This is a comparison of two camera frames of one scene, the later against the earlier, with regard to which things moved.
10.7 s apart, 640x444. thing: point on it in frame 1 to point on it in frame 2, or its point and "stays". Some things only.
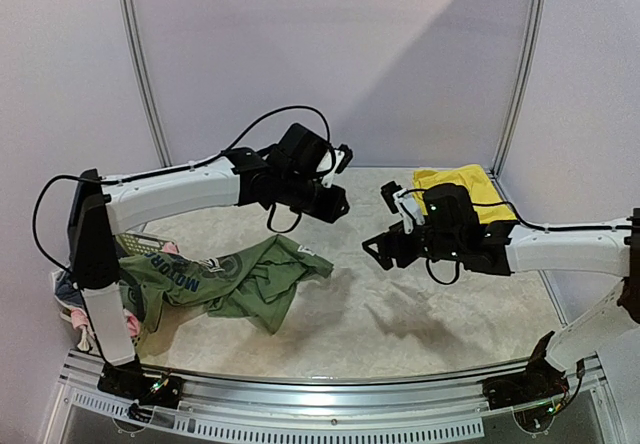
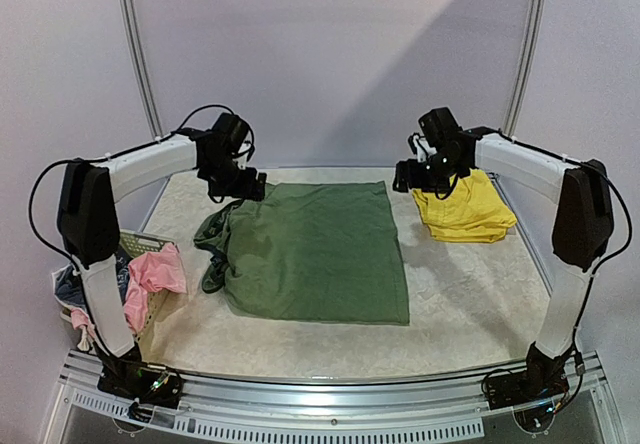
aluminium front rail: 321,409 stays
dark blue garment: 65,290 stays
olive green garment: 252,283 to 315,253
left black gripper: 328,212 to 247,191
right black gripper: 396,242 to 403,177
